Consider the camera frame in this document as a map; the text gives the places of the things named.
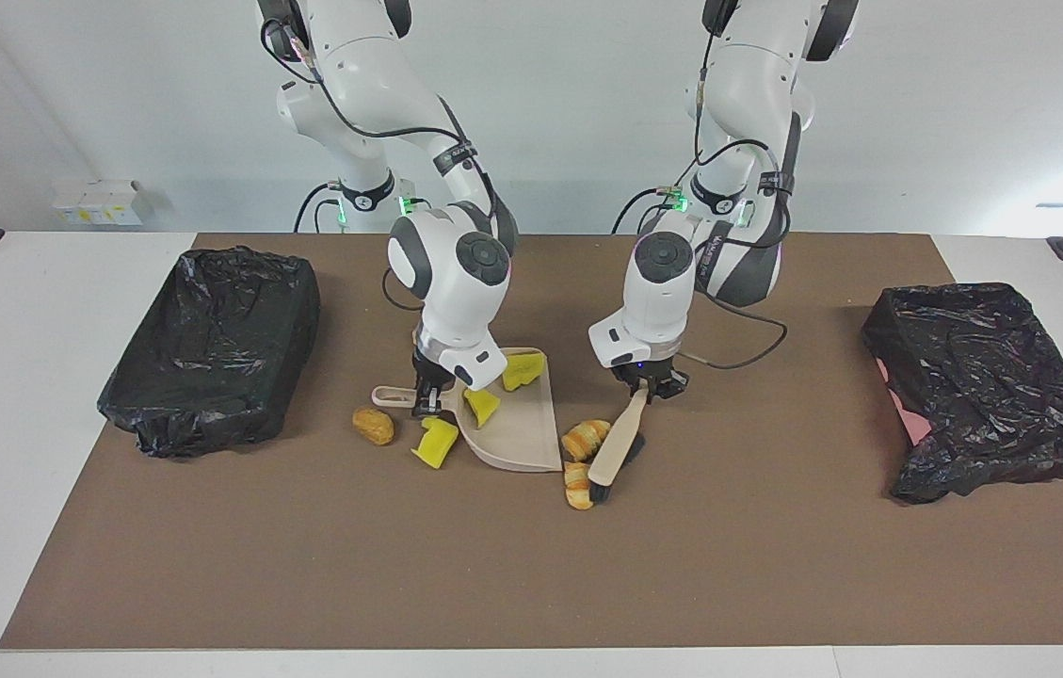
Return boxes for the yellow sponge piece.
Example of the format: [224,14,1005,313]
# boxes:
[462,388,502,430]
[502,350,548,393]
[411,415,460,470]

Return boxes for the brown scaly toy bread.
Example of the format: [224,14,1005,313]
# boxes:
[351,405,396,446]

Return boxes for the striped orange bread roll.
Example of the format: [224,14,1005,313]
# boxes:
[560,419,612,462]
[563,461,596,511]

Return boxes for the beige plastic dustpan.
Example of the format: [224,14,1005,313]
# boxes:
[372,347,564,474]

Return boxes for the right black bag bin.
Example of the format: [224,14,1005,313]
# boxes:
[97,246,322,460]

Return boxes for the pink plastic bin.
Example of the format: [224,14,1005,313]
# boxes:
[887,372,929,445]

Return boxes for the black trash bag with pink bin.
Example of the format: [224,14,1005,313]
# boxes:
[861,282,1063,505]

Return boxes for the brown table mat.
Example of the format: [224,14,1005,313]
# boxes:
[0,233,1063,651]

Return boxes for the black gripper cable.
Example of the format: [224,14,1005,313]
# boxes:
[677,19,801,371]
[260,17,504,312]

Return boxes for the black base power cable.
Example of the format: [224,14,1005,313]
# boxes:
[293,182,346,234]
[613,186,678,234]

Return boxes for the white wall power box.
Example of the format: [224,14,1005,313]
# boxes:
[53,179,153,226]

